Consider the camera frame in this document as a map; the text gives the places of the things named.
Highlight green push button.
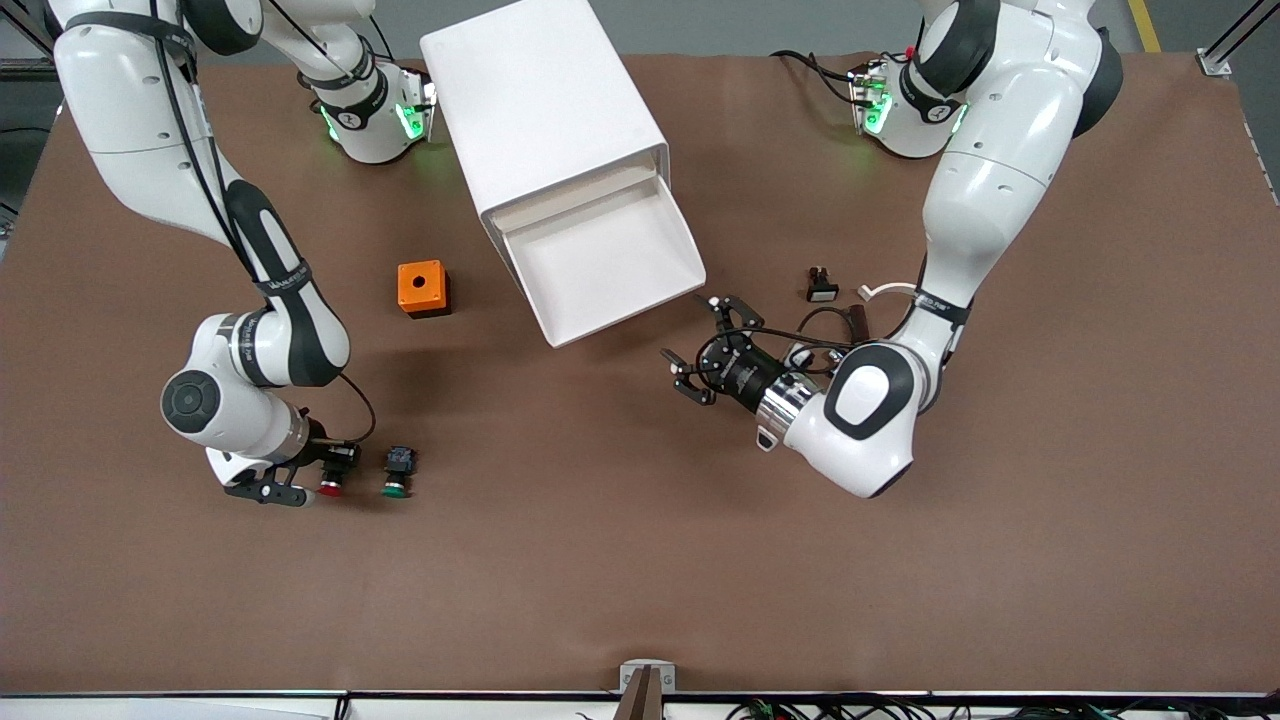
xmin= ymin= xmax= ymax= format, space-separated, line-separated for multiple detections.
xmin=381 ymin=446 xmax=419 ymax=499

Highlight brown table mat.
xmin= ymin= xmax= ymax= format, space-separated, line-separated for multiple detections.
xmin=0 ymin=50 xmax=1280 ymax=696

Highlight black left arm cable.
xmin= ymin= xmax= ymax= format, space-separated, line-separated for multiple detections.
xmin=738 ymin=305 xmax=871 ymax=353

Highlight orange button enclosure box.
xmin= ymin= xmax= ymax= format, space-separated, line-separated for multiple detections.
xmin=397 ymin=260 xmax=452 ymax=319

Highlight black arm base cable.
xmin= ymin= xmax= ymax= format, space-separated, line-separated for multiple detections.
xmin=770 ymin=48 xmax=863 ymax=106

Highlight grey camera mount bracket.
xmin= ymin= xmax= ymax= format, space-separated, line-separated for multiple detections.
xmin=619 ymin=659 xmax=677 ymax=720

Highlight tangled black cables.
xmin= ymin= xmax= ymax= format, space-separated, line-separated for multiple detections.
xmin=730 ymin=695 xmax=1280 ymax=720

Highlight aluminium frame profile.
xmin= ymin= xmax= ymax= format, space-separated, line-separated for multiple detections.
xmin=0 ymin=0 xmax=61 ymax=83
xmin=1195 ymin=0 xmax=1280 ymax=79

